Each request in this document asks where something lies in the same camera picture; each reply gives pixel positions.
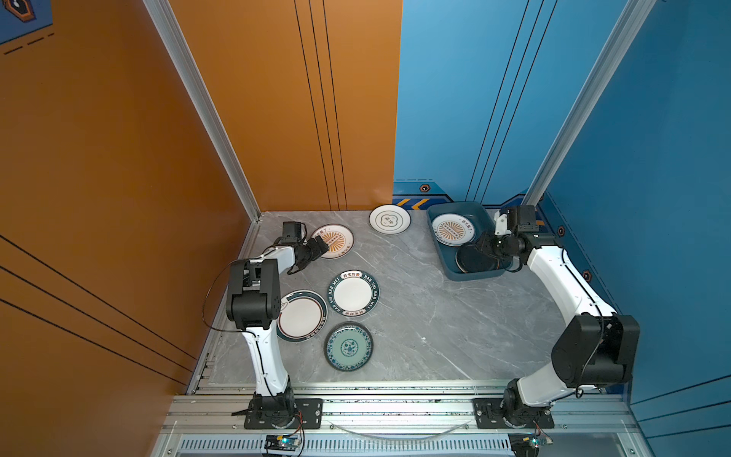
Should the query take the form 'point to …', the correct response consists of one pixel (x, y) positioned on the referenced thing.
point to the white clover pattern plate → (389, 219)
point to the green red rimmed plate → (302, 315)
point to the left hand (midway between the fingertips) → (321, 246)
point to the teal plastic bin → (483, 222)
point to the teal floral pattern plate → (348, 347)
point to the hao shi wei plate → (353, 292)
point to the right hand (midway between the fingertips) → (480, 243)
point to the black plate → (470, 259)
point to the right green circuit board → (524, 445)
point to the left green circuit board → (278, 442)
